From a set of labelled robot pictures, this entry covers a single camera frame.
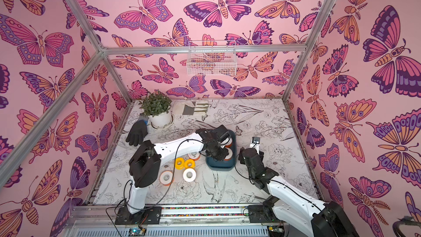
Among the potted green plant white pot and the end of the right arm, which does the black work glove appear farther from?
the end of the right arm

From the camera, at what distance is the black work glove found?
0.99 metres

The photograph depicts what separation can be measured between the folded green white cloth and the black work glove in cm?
23

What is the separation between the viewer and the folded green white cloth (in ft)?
3.78

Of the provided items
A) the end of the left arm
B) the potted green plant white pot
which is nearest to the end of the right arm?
the end of the left arm

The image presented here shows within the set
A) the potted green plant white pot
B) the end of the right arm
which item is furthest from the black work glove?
the end of the right arm

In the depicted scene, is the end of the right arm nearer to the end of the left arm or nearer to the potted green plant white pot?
the end of the left arm

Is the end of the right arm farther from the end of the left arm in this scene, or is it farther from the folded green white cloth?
the folded green white cloth

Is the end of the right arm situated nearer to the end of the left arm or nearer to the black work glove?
the end of the left arm

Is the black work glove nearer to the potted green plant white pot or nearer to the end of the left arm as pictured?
the potted green plant white pot

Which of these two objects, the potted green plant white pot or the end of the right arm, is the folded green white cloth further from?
the end of the right arm

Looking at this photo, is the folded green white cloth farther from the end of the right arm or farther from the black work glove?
the end of the right arm
